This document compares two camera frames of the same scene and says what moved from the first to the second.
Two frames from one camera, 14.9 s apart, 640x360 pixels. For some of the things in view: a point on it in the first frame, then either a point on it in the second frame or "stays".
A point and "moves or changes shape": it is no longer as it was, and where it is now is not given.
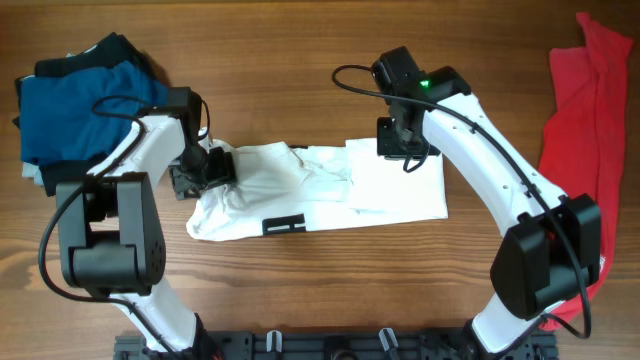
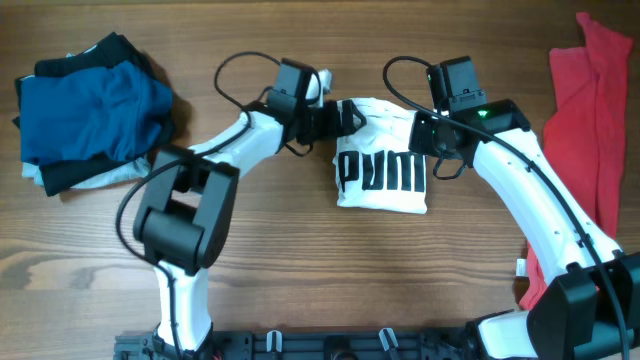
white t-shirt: [281, 189] moves or changes shape
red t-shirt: [582, 136] stays
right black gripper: [389, 151] -> [417, 141]
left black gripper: [221, 171] -> [328, 126]
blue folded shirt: [86, 113] stays
